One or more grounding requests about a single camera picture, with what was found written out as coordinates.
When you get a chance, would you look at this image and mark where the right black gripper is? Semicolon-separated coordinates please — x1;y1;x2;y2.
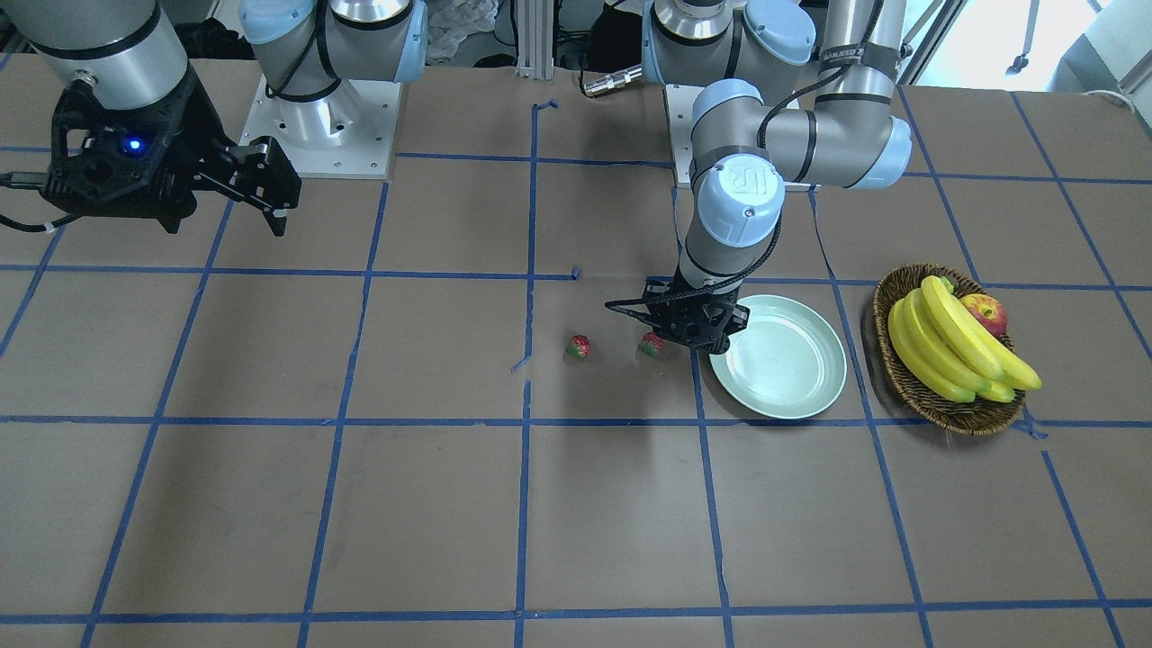
184;81;303;238

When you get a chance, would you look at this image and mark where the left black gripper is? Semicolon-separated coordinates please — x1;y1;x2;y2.
670;282;750;356

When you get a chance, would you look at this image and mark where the red strawberry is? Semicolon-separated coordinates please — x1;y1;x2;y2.
564;336;591;360
636;331;665;357

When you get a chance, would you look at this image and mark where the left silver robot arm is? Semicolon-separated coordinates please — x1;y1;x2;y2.
636;1;911;354

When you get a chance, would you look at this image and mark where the light green plate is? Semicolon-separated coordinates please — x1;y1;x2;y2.
708;294;848;421

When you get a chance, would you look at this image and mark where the yellow banana bunch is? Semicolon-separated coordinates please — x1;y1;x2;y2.
881;274;1043;405

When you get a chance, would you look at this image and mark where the silver metal connector plug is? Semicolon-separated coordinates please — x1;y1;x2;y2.
579;63;644;99

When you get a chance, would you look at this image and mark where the red yellow apple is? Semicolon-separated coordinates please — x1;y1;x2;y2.
961;292;1008;338

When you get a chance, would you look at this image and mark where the woven wicker basket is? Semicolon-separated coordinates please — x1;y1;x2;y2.
873;263;1026;437

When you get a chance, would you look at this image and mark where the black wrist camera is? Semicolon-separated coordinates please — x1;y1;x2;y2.
40;80;197;234

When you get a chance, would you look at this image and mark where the aluminium frame post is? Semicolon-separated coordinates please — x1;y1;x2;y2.
510;0;558;82

